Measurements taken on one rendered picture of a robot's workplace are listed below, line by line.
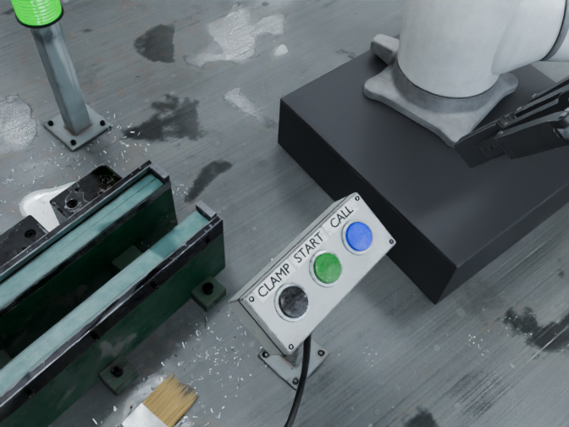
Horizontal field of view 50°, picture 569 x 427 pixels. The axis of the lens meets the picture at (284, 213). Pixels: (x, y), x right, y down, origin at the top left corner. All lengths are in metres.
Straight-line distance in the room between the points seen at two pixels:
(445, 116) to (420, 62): 0.10
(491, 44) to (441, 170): 0.18
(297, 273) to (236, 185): 0.42
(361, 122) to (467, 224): 0.22
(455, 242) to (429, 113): 0.21
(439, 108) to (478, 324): 0.31
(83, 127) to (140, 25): 0.28
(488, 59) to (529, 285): 0.34
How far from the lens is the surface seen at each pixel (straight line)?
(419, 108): 0.94
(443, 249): 0.83
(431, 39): 0.86
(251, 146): 1.04
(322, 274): 0.59
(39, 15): 0.92
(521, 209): 0.90
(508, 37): 0.87
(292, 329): 0.58
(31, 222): 0.92
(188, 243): 0.78
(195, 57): 1.19
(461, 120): 0.95
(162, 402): 0.83
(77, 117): 1.06
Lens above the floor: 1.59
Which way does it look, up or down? 56 degrees down
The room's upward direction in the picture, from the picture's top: 5 degrees clockwise
